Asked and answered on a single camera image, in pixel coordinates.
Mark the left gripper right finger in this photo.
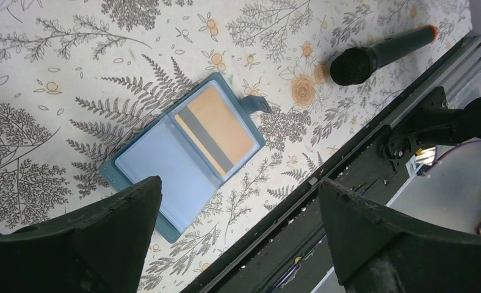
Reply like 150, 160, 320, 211
318, 178, 481, 292

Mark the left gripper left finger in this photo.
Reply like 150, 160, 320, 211
0, 176, 162, 292

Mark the blue card holder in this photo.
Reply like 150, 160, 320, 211
99, 73, 272, 244

